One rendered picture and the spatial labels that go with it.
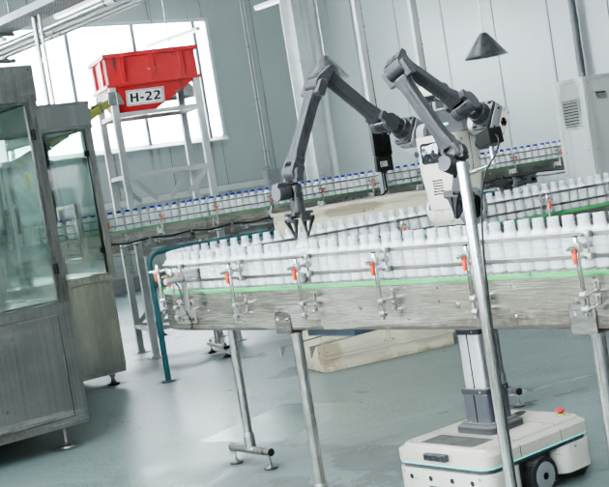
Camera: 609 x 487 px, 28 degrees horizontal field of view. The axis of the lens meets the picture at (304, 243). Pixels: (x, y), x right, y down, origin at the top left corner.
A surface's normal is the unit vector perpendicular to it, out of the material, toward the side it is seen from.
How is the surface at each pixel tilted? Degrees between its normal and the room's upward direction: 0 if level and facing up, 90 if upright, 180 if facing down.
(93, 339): 90
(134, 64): 90
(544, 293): 90
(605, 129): 90
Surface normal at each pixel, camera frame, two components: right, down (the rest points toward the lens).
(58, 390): 0.62, -0.06
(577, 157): -0.92, 0.17
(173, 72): 0.36, -0.02
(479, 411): -0.77, 0.15
